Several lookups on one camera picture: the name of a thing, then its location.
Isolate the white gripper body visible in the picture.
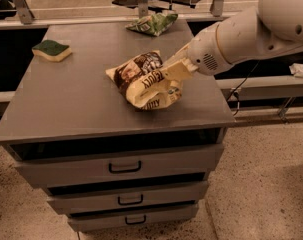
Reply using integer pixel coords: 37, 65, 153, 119
187, 24, 233, 76

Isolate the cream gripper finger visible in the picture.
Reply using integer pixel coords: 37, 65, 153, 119
161, 59, 198, 81
164, 44, 189, 67

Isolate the brown sea salt chip bag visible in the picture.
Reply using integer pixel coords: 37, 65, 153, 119
105, 50, 183, 110

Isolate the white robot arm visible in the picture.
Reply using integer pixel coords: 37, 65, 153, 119
164, 0, 303, 76

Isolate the green jalapeno chip bag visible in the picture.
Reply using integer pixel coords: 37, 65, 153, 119
125, 11, 178, 37

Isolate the grey drawer cabinet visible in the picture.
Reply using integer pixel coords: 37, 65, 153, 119
0, 21, 234, 219

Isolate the middle grey drawer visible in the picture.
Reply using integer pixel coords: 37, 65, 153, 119
48, 181, 208, 215

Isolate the grey drawer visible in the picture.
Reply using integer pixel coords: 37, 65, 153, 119
68, 204, 198, 232
48, 181, 208, 215
16, 144, 224, 188

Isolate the green and yellow sponge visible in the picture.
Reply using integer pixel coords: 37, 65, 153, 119
32, 40, 72, 62

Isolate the bottom grey drawer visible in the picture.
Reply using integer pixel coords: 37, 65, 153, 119
68, 204, 198, 232

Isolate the top grey drawer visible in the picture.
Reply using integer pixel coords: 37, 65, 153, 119
16, 144, 224, 188

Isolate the black cable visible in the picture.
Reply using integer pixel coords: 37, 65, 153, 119
225, 60, 261, 117

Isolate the white packet on rail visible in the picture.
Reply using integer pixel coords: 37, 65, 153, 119
289, 63, 303, 78

